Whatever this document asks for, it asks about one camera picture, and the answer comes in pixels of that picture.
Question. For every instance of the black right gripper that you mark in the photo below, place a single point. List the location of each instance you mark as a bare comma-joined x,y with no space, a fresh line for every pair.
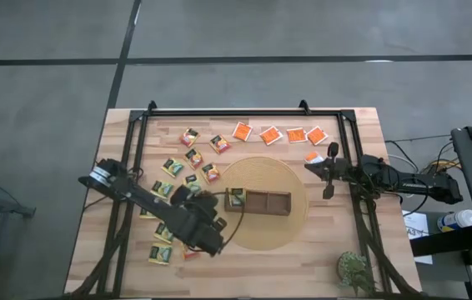
337,170

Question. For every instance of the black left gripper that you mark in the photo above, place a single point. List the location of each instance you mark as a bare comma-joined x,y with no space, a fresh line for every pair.
200,210

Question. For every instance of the bright orange tea sachet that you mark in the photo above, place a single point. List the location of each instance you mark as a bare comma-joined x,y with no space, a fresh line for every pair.
313,157
242,131
297,135
317,136
271,136

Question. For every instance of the brown wooden tea organizer box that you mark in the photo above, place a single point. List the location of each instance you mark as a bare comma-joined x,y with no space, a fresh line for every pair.
269,203

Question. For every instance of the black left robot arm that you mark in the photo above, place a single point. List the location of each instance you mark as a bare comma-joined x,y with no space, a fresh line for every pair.
148,204

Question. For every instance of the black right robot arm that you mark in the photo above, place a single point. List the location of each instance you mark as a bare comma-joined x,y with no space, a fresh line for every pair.
419,181

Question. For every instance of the round woven straw placemat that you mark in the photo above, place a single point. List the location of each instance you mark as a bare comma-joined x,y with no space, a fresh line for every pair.
269,233

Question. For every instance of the small potted green plant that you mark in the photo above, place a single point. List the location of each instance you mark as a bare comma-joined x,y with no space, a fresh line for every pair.
355,273

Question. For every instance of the white paper sheet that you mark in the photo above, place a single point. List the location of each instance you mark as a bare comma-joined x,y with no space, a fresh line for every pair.
417,225

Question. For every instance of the black stand base bar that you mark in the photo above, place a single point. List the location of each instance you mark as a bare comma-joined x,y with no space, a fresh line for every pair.
444,242

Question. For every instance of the white canister blue yellow label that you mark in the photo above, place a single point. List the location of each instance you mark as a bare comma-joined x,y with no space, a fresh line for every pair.
461,218

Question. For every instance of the black aluminium rig frame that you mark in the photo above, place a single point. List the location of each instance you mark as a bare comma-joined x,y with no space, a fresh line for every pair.
240,112

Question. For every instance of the grey side table frame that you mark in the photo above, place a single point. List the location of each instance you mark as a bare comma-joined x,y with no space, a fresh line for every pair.
2,204

